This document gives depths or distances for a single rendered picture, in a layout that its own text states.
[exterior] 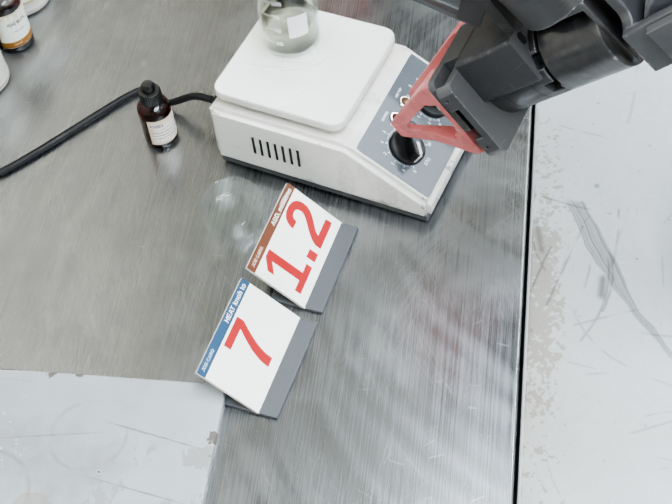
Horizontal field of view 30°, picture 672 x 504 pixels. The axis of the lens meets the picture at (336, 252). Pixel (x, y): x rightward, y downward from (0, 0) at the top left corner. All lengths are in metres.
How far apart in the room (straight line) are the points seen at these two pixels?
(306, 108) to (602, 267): 0.27
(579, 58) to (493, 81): 0.06
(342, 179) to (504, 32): 0.26
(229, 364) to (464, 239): 0.23
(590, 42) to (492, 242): 0.27
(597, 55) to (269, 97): 0.32
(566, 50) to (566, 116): 0.31
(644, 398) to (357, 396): 0.21
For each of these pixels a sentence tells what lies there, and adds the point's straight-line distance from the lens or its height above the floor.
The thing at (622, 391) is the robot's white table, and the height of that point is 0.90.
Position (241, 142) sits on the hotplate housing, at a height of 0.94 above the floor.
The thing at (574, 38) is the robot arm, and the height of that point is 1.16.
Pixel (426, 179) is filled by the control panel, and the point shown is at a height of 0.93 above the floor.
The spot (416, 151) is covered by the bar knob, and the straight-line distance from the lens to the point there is 1.02.
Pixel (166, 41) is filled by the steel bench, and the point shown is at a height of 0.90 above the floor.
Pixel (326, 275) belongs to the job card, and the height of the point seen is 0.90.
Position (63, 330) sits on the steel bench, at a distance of 1.03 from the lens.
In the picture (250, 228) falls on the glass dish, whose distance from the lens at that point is 1.04.
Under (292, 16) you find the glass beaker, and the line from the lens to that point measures 1.03.
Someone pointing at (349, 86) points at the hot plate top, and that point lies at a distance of 1.03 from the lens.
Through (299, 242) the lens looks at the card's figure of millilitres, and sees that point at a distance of 1.02.
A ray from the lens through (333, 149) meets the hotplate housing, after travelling 1.02.
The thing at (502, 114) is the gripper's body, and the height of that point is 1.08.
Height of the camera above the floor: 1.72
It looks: 53 degrees down
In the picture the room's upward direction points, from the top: 7 degrees counter-clockwise
